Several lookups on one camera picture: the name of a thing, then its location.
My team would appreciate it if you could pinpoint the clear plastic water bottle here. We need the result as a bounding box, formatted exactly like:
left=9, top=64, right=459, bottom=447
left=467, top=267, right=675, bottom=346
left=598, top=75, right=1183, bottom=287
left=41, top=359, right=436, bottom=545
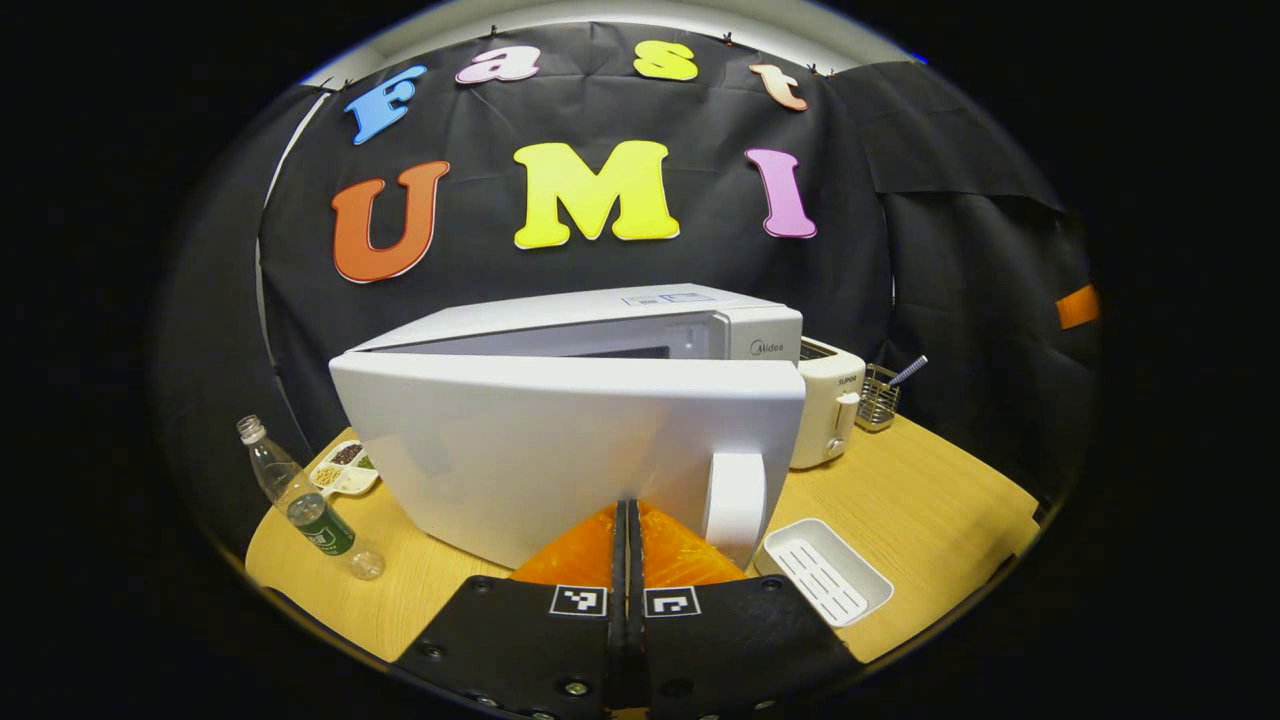
left=236, top=414, right=387, bottom=582

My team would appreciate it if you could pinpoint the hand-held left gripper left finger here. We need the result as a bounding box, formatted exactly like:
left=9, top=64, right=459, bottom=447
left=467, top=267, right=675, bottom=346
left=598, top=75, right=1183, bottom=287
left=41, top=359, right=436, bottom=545
left=395, top=500, right=630, bottom=720

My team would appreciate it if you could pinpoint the white toaster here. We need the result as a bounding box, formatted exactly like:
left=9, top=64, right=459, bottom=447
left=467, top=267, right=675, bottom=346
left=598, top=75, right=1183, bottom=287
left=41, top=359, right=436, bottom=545
left=790, top=337, right=867, bottom=471

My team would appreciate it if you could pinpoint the white microwave oven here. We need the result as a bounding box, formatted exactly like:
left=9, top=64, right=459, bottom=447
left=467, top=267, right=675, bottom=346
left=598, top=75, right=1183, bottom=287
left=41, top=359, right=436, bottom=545
left=328, top=283, right=807, bottom=572

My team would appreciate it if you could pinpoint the white rectangular dish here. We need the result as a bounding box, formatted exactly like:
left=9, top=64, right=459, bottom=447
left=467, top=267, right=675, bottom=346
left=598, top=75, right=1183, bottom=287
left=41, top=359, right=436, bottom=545
left=752, top=517, right=895, bottom=629

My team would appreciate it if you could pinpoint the white divided snack dish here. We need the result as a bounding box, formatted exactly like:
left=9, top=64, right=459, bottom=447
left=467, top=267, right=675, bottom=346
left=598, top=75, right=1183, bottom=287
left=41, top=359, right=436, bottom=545
left=306, top=439, right=381, bottom=498

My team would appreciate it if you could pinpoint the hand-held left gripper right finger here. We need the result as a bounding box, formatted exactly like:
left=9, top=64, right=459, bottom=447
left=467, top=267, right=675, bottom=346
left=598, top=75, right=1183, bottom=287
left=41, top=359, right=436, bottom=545
left=627, top=499, right=864, bottom=720

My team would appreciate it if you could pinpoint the metal wire utensil holder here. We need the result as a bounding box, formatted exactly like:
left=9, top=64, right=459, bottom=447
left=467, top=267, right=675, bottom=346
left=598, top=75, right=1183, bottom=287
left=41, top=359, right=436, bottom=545
left=857, top=363, right=903, bottom=433

